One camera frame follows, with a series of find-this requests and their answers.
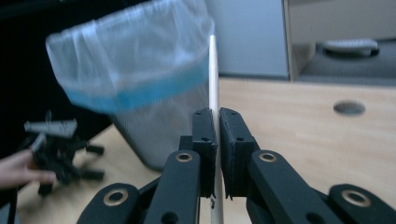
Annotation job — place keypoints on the white panel board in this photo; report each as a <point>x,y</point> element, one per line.
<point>249,37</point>

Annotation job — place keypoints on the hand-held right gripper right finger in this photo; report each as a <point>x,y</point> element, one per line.
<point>236,146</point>

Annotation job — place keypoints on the metal mesh trash bin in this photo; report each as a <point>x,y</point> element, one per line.
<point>162,133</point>

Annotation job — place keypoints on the light wooden cabinet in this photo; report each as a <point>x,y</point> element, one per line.
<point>339,18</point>

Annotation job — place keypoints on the white thin stick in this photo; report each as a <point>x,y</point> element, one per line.
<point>213,77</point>

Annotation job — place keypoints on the grey flat device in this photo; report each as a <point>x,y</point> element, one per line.
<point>350,46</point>

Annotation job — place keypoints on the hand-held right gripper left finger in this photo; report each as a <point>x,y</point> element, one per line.
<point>204,146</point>

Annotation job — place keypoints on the blue plastic bin liner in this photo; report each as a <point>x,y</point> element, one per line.
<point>134,56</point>

